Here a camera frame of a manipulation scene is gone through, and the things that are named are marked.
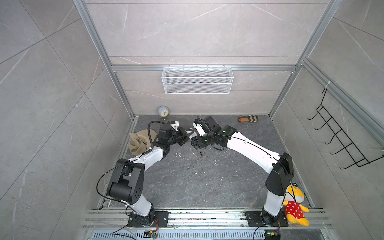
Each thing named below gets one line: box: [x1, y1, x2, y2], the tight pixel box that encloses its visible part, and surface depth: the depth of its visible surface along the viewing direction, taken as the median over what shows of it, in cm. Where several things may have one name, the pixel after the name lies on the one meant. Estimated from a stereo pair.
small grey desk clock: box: [157, 105, 170, 121], surface depth 117 cm
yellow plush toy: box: [283, 182, 310, 227], surface depth 73 cm
